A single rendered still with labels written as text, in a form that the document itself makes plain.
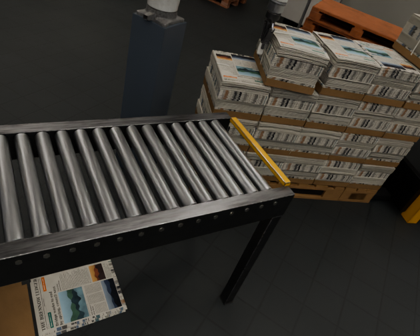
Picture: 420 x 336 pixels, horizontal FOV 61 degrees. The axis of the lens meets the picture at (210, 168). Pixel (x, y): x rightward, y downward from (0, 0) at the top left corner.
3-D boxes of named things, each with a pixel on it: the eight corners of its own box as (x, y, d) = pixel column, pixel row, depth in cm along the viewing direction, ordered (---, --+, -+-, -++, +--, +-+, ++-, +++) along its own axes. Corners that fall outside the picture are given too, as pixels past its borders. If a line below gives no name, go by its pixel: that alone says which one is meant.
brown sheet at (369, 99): (335, 71, 239) (339, 65, 236) (371, 77, 247) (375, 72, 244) (361, 101, 211) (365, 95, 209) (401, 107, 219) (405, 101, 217)
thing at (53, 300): (110, 259, 185) (110, 258, 184) (127, 309, 168) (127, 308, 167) (30, 279, 166) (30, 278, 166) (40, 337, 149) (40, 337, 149)
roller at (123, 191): (103, 135, 140) (103, 125, 137) (143, 227, 112) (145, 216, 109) (90, 136, 138) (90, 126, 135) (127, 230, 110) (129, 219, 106)
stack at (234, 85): (182, 153, 266) (211, 47, 214) (318, 167, 300) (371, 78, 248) (188, 191, 238) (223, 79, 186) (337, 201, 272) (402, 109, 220)
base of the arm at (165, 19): (129, 14, 175) (131, 2, 172) (157, 8, 192) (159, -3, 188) (159, 29, 171) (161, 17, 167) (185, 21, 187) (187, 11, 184)
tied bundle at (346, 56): (295, 64, 231) (311, 29, 216) (335, 71, 239) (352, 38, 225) (318, 95, 203) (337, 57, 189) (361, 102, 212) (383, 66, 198)
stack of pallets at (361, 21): (375, 93, 466) (413, 32, 415) (367, 113, 408) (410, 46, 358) (298, 57, 491) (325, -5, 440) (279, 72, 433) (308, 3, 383)
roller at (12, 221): (8, 143, 124) (7, 131, 121) (27, 252, 96) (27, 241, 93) (-9, 144, 122) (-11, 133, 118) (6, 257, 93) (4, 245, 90)
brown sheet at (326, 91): (296, 63, 230) (299, 57, 228) (335, 71, 239) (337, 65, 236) (319, 94, 203) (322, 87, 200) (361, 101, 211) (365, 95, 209)
